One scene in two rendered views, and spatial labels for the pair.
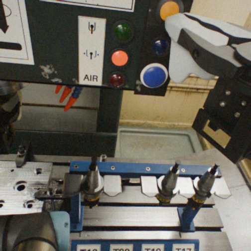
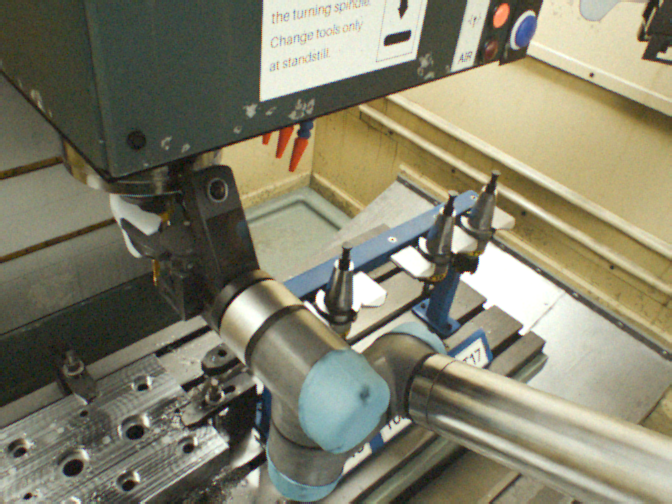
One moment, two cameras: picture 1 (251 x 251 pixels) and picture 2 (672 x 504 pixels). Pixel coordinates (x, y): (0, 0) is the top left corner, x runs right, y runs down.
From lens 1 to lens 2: 0.46 m
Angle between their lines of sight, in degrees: 28
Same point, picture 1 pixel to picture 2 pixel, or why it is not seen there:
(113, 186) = (370, 290)
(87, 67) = (466, 42)
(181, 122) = (279, 179)
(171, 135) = (272, 215)
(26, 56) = (411, 47)
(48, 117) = (48, 275)
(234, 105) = not seen: outside the picture
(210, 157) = (384, 212)
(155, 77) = (530, 30)
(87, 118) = not seen: hidden behind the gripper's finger
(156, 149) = (265, 255)
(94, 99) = not seen: hidden behind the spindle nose
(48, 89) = (40, 201)
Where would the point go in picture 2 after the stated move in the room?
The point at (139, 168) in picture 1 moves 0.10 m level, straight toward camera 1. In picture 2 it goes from (380, 244) to (411, 285)
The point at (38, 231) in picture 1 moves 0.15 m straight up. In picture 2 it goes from (417, 351) to (452, 237)
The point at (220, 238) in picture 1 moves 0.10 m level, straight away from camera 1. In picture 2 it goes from (496, 316) to (496, 287)
